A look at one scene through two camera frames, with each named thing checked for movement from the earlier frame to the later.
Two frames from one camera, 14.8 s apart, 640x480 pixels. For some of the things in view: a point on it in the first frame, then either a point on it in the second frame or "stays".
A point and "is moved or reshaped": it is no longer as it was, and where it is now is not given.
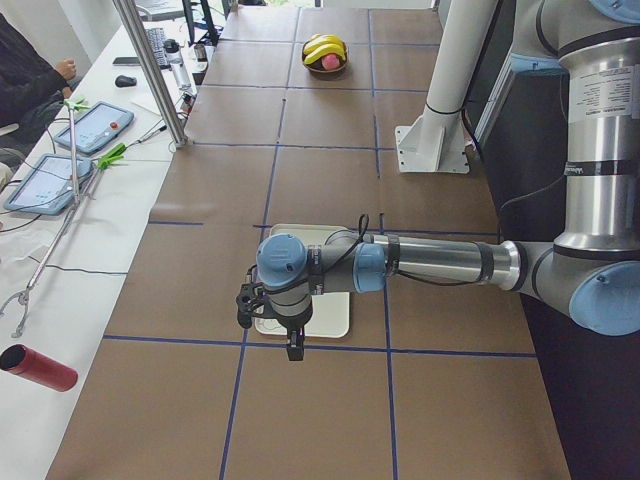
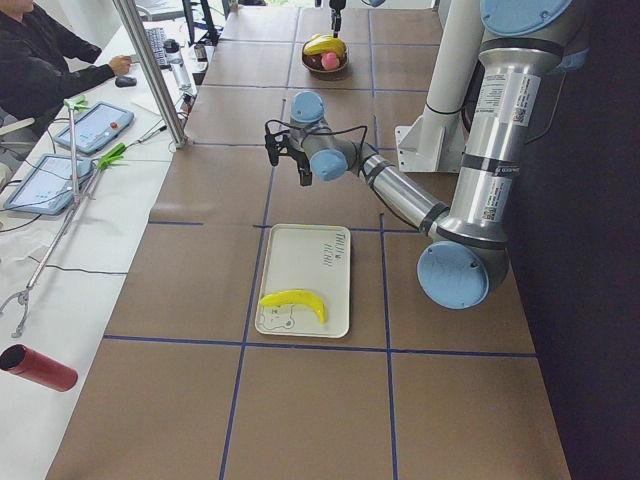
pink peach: [331, 61] stays
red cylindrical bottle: [22, 359] stays
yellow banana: [320, 40] stays
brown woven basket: [316, 68] stays
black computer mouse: [125, 81] stays
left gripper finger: [292, 351] -> [305, 178]
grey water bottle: [172, 53] stays
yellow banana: [323, 50] is moved or reshaped
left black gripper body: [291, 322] -> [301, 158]
